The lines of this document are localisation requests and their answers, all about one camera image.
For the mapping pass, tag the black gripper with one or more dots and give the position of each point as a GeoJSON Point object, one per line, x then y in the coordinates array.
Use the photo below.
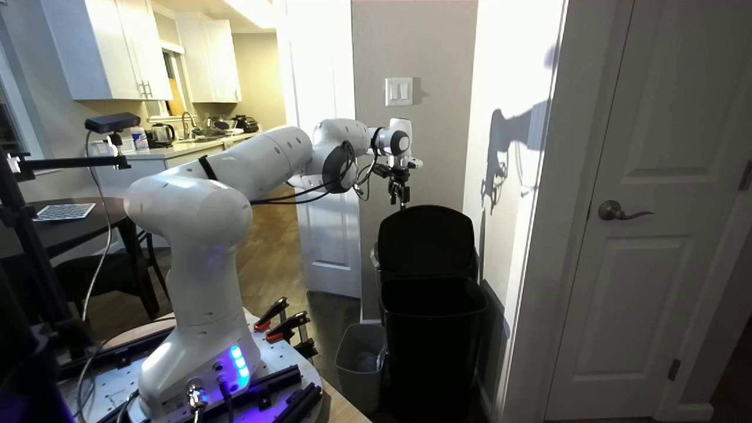
{"type": "Point", "coordinates": [398, 168]}

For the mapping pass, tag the black bin lid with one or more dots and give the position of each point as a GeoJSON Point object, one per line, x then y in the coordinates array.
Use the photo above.
{"type": "Point", "coordinates": [426, 245]}

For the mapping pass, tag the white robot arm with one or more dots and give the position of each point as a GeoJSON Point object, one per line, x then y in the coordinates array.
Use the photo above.
{"type": "Point", "coordinates": [202, 210]}

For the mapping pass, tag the black bin body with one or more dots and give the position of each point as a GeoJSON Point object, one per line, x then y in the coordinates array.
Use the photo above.
{"type": "Point", "coordinates": [434, 340]}

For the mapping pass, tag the small grey wastebasket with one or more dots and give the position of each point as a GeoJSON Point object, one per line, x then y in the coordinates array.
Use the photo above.
{"type": "Point", "coordinates": [360, 365]}

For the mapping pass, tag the black orange clamp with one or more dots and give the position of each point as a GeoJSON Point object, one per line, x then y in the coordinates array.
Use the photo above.
{"type": "Point", "coordinates": [274, 310]}
{"type": "Point", "coordinates": [293, 324]}

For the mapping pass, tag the hallway white door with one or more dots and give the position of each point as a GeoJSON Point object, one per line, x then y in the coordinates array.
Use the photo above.
{"type": "Point", "coordinates": [315, 49]}

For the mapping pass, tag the white panel door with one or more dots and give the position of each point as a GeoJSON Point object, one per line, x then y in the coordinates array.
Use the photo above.
{"type": "Point", "coordinates": [675, 143]}

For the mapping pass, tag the dark side table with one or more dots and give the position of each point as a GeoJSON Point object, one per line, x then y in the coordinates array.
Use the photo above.
{"type": "Point", "coordinates": [123, 271]}

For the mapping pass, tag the white kitchen cabinets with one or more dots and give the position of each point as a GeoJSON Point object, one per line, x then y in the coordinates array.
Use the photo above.
{"type": "Point", "coordinates": [112, 49]}

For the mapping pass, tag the white light switch plate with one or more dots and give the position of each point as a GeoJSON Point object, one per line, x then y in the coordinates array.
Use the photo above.
{"type": "Point", "coordinates": [398, 91]}

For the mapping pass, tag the door lever handle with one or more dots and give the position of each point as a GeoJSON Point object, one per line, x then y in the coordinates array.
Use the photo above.
{"type": "Point", "coordinates": [611, 210]}

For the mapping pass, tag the black camera on stand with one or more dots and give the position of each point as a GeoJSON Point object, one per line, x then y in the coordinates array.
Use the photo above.
{"type": "Point", "coordinates": [112, 125]}

